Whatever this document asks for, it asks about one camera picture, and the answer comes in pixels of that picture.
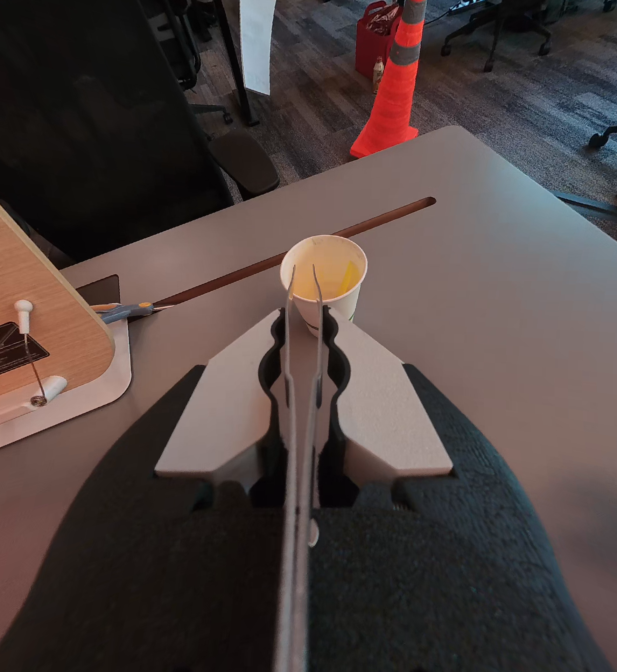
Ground grey desk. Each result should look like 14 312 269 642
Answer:
0 125 617 672

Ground yellow sticky note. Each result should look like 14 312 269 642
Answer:
335 260 362 297

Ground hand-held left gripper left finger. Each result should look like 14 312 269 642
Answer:
154 308 288 507

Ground black mesh office chair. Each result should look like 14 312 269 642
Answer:
0 0 280 268

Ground orange traffic cone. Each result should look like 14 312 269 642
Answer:
350 0 428 159

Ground metal tweezers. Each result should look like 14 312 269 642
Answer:
274 262 324 672

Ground white paper sheet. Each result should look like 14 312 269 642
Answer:
238 0 276 96

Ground white paper cup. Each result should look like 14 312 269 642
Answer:
280 236 368 338

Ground wooden tablet stand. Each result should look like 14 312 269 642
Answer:
0 173 132 456

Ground grey yellow scissors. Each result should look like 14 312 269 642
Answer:
90 300 170 324

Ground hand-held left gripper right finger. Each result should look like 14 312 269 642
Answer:
316 307 454 507

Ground red bag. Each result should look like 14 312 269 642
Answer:
355 1 404 79

